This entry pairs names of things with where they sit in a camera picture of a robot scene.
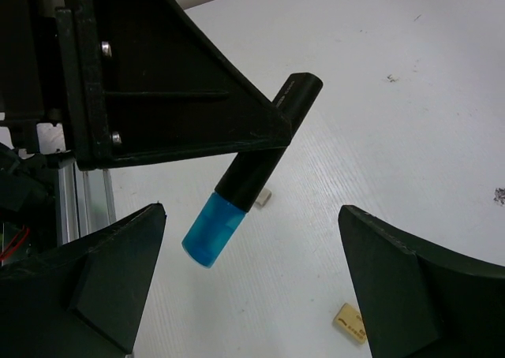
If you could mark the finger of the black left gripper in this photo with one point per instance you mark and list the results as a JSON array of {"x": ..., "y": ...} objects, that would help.
[{"x": 147, "y": 86}]

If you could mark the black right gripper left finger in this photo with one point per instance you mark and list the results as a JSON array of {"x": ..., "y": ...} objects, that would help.
[{"x": 85, "y": 298}]

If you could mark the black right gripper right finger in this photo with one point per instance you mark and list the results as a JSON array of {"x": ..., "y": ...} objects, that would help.
[{"x": 419, "y": 299}]

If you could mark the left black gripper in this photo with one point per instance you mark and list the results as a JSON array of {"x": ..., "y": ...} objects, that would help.
[{"x": 34, "y": 109}]

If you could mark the blue cap black highlighter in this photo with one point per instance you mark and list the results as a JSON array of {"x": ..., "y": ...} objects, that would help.
[{"x": 246, "y": 177}]

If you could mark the small tan eraser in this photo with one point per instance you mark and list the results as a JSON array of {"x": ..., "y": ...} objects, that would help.
[{"x": 349, "y": 320}]

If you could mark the grey white eraser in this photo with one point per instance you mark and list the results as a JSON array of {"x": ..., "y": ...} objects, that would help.
[{"x": 263, "y": 197}]

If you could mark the aluminium front rail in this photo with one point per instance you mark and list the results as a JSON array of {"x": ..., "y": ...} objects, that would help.
[{"x": 84, "y": 203}]

